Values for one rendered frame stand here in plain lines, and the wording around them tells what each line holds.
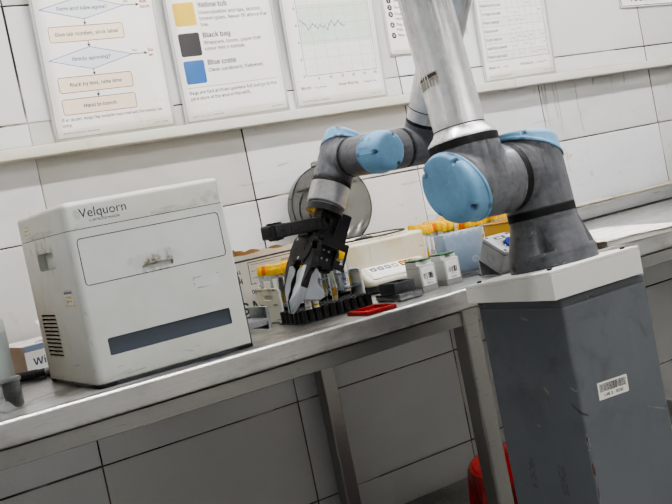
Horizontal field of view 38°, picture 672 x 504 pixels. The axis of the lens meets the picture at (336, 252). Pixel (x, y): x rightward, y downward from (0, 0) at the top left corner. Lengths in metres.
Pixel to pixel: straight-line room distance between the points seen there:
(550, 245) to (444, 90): 0.31
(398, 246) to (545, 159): 0.65
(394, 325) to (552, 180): 0.41
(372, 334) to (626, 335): 0.45
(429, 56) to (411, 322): 0.52
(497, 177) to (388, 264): 0.69
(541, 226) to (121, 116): 1.09
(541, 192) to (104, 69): 1.12
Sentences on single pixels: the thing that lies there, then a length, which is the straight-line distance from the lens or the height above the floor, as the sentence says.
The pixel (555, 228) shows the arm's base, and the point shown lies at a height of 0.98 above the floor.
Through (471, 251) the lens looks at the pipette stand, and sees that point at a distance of 2.13.
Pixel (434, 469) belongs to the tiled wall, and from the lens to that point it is 2.75.
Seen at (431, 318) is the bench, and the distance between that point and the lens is 1.86.
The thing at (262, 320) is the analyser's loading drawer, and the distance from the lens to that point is 1.72.
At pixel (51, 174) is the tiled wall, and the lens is 2.25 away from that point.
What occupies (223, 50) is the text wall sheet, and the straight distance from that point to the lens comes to 2.46.
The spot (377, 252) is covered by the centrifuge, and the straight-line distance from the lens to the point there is 2.18.
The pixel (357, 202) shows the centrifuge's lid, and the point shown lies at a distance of 2.50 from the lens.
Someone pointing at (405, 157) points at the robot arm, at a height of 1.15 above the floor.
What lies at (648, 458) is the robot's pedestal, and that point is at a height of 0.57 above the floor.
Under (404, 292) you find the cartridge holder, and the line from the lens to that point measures 1.92.
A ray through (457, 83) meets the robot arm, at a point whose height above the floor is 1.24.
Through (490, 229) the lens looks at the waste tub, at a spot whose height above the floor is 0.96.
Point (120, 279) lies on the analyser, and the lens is 1.60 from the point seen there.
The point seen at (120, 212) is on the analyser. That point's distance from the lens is 1.61.
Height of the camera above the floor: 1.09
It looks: 3 degrees down
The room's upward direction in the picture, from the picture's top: 12 degrees counter-clockwise
